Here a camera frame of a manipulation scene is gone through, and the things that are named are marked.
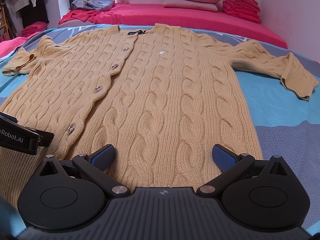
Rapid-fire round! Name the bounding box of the red towels pile on floor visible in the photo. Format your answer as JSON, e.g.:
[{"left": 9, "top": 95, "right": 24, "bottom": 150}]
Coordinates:
[{"left": 21, "top": 21, "right": 47, "bottom": 37}]

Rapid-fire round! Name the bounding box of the tan cable-knit cardigan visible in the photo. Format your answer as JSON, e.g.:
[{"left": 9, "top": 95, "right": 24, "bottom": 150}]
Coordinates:
[{"left": 1, "top": 24, "right": 318, "bottom": 205}]

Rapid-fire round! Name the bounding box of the wooden shelf unit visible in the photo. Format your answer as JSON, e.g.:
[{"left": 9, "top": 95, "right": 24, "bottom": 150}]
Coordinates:
[{"left": 1, "top": 4, "right": 11, "bottom": 41}]

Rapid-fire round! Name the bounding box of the red sheeted mattress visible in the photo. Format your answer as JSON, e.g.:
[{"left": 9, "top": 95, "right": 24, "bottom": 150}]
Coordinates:
[{"left": 58, "top": 4, "right": 287, "bottom": 49}]

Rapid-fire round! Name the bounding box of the blue grey crumpled cloth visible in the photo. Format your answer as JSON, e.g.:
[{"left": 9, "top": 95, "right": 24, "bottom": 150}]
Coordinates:
[{"left": 70, "top": 0, "right": 115, "bottom": 11}]

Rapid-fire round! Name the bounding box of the lower pink folded blanket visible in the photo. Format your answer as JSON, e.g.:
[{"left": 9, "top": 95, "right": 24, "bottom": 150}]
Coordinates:
[{"left": 163, "top": 0, "right": 218, "bottom": 12}]

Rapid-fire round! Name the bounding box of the blue grey patterned bedsheet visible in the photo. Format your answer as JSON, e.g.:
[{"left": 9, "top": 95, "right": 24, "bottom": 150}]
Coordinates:
[{"left": 1, "top": 25, "right": 319, "bottom": 233}]

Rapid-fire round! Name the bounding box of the red folded blanket stack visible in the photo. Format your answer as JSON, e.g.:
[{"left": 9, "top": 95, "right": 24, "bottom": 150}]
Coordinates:
[{"left": 222, "top": 0, "right": 260, "bottom": 24}]

